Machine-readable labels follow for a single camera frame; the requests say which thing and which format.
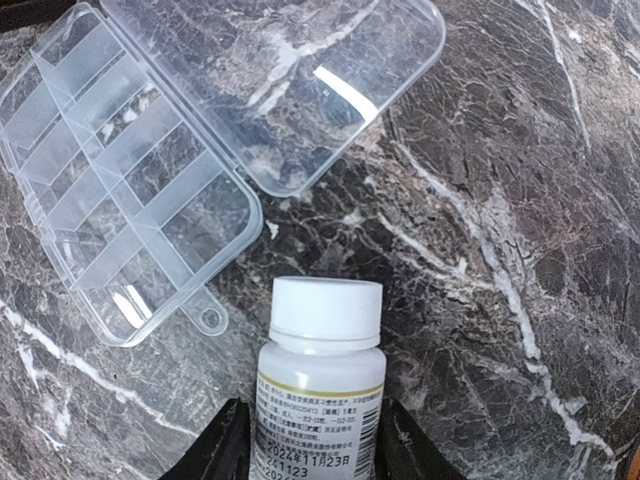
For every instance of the white pill bottle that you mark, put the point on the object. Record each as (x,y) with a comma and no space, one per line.
(320,380)

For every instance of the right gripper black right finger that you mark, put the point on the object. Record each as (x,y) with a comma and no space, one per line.
(407,452)

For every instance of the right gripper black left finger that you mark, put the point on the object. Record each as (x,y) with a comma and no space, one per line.
(222,450)

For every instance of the clear plastic pill organizer box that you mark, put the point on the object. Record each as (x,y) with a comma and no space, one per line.
(141,134)

